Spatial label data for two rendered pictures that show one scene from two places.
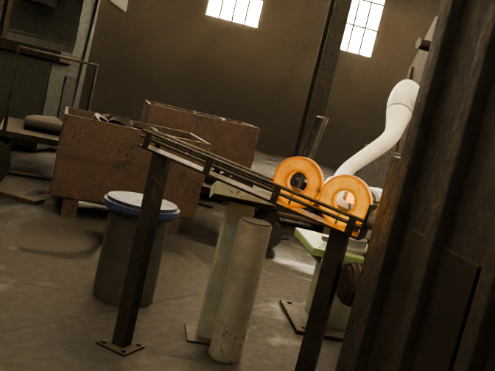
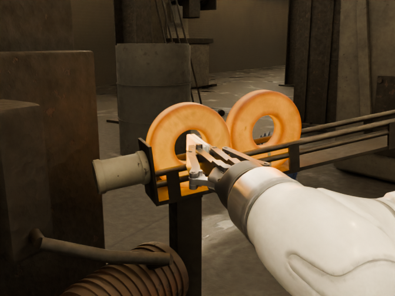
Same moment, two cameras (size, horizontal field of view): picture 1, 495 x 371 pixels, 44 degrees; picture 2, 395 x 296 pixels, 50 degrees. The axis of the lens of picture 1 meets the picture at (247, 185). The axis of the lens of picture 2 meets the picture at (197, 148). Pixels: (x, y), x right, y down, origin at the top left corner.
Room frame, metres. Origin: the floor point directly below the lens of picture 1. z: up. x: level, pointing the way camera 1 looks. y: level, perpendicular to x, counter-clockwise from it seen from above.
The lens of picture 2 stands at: (2.32, -0.81, 0.89)
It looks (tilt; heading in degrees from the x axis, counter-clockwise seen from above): 14 degrees down; 134
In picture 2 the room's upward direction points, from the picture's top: straight up
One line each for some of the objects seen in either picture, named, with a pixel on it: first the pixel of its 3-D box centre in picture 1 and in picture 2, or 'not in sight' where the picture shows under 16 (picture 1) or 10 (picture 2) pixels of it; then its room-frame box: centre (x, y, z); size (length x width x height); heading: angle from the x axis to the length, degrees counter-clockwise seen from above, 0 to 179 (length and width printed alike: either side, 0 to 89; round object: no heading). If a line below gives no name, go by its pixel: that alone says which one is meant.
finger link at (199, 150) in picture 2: not in sight; (211, 167); (1.91, -0.36, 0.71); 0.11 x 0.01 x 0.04; 157
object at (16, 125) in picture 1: (46, 112); not in sight; (5.14, 1.78, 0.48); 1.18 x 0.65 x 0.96; 21
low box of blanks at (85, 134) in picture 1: (126, 166); not in sight; (4.15, 0.83, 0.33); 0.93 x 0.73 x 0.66; 108
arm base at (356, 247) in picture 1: (345, 241); not in sight; (2.81, -0.50, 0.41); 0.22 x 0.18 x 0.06; 96
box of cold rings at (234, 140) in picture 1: (191, 151); not in sight; (5.87, 0.59, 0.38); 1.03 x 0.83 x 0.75; 104
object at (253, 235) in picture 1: (239, 289); not in sight; (2.17, -0.06, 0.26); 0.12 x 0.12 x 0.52
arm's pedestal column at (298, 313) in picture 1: (335, 294); not in sight; (2.81, -0.52, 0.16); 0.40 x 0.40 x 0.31; 9
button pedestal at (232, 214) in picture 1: (227, 262); not in sight; (2.32, 0.01, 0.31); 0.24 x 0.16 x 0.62; 101
